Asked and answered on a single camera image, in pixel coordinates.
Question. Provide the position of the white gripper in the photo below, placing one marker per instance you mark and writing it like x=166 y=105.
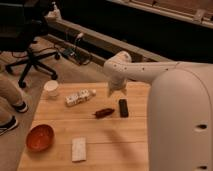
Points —
x=117 y=83

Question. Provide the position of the black eraser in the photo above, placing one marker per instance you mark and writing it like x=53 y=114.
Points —
x=123 y=108

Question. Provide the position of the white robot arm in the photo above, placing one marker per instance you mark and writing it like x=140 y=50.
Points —
x=179 y=110

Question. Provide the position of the white sponge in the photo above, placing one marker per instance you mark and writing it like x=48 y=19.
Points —
x=78 y=149

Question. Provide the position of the white paper cup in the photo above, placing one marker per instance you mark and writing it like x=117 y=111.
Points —
x=51 y=88

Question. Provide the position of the orange bowl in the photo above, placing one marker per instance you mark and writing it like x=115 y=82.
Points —
x=40 y=138

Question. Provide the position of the black sneaker far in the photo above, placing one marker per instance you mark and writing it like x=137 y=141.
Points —
x=21 y=108

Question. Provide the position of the black sneaker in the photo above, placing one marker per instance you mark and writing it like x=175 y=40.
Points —
x=13 y=123
x=21 y=108

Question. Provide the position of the white spray bottle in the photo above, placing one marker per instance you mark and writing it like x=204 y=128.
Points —
x=55 y=13

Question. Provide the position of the person leg beige trousers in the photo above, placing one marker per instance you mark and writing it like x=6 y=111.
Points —
x=10 y=92

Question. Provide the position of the black sneaker near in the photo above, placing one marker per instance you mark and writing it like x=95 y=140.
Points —
x=13 y=123

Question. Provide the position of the black office chair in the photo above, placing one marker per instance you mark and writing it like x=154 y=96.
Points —
x=21 y=21

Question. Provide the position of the power strip with cables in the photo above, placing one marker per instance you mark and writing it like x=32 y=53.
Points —
x=72 y=52

